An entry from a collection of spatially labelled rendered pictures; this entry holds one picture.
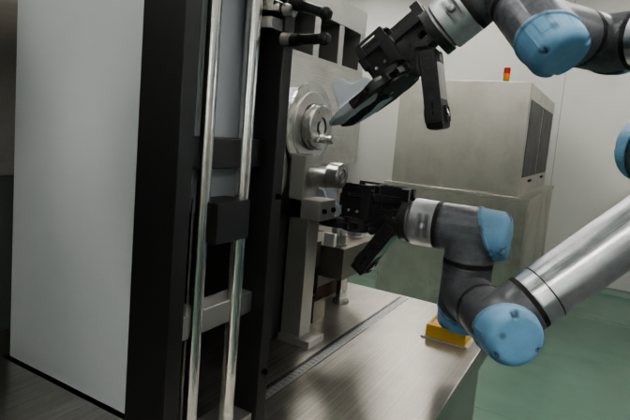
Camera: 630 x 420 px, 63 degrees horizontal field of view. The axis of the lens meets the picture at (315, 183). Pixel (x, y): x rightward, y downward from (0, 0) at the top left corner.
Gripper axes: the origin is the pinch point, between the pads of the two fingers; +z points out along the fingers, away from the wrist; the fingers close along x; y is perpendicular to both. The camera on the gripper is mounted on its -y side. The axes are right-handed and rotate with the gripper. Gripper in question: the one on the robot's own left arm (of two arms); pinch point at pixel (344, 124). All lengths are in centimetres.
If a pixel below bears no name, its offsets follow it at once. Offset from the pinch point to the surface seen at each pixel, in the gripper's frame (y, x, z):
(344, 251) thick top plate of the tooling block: -15.8, -11.1, 17.4
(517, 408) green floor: -106, -182, 70
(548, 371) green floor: -112, -237, 63
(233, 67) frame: 1.5, 31.7, -5.0
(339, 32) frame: 48, -71, 12
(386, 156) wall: 92, -451, 148
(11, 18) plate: 34, 30, 23
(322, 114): 3.9, -0.9, 2.7
